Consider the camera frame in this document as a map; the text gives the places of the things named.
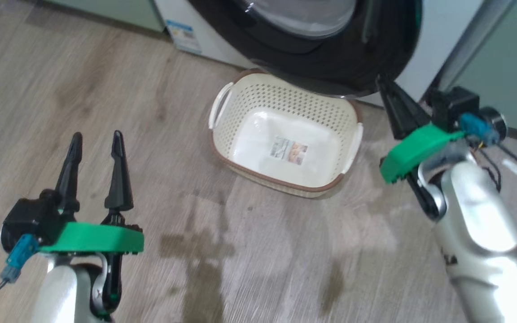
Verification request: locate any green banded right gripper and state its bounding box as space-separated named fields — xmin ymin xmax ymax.
xmin=375 ymin=74 xmax=466 ymax=185

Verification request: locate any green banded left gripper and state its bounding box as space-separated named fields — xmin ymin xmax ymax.
xmin=38 ymin=130 xmax=145 ymax=256

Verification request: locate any washing machine glass door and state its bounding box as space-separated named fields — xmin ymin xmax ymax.
xmin=187 ymin=0 xmax=423 ymax=98

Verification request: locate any white washing machine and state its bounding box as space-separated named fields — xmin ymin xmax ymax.
xmin=153 ymin=0 xmax=483 ymax=108

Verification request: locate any pale green cabinet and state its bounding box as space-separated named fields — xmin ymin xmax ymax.
xmin=43 ymin=0 xmax=166 ymax=33
xmin=436 ymin=0 xmax=517 ymax=136

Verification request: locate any cream perforated laundry basket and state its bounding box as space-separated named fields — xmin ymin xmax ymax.
xmin=208 ymin=70 xmax=364 ymax=199

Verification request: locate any paper label inside basket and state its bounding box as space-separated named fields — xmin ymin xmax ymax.
xmin=270 ymin=136 xmax=309 ymax=166

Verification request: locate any blue energy label sticker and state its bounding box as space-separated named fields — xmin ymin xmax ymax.
xmin=165 ymin=19 xmax=202 ymax=56

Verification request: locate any blue right camera connector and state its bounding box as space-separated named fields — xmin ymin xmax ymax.
xmin=458 ymin=112 xmax=499 ymax=147

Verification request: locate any blue camera connector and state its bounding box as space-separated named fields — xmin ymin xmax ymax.
xmin=458 ymin=112 xmax=499 ymax=147
xmin=0 ymin=233 xmax=39 ymax=283

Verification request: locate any blue left camera connector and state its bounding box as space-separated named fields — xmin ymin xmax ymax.
xmin=0 ymin=233 xmax=39 ymax=283

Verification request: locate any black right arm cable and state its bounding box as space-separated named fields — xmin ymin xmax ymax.
xmin=469 ymin=144 xmax=517 ymax=258

